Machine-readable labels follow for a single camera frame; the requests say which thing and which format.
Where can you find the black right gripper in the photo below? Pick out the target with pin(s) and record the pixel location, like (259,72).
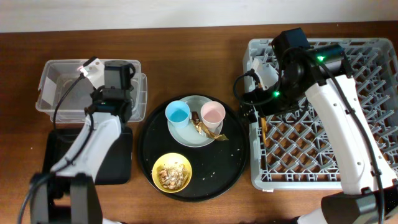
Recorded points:
(268,109)

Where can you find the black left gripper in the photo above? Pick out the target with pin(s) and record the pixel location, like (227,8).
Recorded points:
(97,96)

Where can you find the yellow bowl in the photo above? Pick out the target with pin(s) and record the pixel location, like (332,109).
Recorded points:
(167,159)

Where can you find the gold snack wrapper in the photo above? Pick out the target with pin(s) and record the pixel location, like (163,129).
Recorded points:
(203,130)

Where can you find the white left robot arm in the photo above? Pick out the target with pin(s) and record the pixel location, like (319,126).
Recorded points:
(67,194)

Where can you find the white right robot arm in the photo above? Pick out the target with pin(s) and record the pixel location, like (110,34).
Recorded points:
(323,115)

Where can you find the grey dishwasher rack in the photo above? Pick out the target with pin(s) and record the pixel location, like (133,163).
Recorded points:
(300,157)

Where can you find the clear plastic bin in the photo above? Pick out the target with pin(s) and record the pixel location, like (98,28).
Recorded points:
(58,76)

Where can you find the blue cup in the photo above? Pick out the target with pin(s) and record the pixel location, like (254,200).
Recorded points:
(178,113)

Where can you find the black rectangular tray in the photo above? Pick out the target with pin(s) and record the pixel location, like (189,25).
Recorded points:
(116,167)

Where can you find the grey plate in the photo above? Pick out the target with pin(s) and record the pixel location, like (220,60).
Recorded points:
(188,136)

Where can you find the food scraps in bowl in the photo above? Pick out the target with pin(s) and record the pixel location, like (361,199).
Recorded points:
(173,176)

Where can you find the pink cup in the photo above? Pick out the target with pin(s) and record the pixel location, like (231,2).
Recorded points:
(212,114)

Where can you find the round black tray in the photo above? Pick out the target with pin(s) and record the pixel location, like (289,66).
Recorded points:
(216,167)

